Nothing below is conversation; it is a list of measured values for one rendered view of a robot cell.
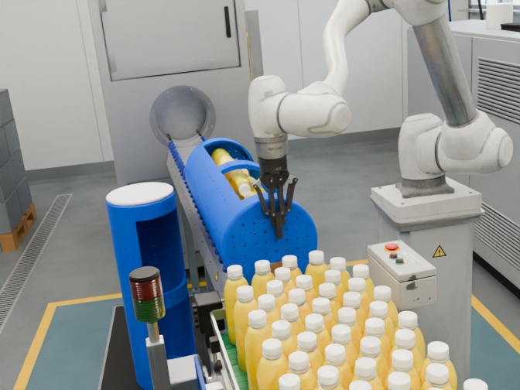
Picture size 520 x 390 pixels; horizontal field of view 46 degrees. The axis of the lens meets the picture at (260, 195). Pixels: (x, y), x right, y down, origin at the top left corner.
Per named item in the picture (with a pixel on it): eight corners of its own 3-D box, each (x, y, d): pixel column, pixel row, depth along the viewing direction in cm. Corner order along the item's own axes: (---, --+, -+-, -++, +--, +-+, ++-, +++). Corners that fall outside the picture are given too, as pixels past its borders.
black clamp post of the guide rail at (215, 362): (220, 362, 157) (217, 334, 154) (222, 368, 154) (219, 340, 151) (212, 364, 156) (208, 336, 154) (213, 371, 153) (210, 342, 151)
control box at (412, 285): (401, 271, 174) (400, 238, 171) (436, 304, 155) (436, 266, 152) (367, 278, 172) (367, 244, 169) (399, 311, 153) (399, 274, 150)
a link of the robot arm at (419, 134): (415, 168, 234) (412, 110, 229) (460, 171, 221) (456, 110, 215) (391, 178, 223) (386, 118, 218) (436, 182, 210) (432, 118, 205)
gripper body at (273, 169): (260, 161, 162) (263, 194, 165) (291, 156, 163) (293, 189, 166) (254, 154, 169) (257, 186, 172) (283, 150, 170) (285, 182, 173)
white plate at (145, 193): (94, 203, 248) (94, 206, 248) (157, 203, 241) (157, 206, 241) (124, 182, 273) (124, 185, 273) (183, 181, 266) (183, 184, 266)
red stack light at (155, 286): (161, 284, 131) (159, 268, 130) (164, 297, 125) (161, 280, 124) (131, 289, 130) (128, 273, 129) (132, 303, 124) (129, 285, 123)
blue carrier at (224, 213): (254, 199, 264) (250, 133, 256) (319, 284, 183) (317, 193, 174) (187, 206, 259) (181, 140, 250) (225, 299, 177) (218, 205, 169)
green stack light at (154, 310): (164, 305, 133) (161, 285, 131) (167, 319, 127) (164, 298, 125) (135, 310, 132) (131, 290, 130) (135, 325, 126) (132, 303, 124)
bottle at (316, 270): (333, 316, 174) (330, 252, 167) (333, 330, 167) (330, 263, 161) (307, 317, 174) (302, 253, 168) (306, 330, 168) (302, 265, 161)
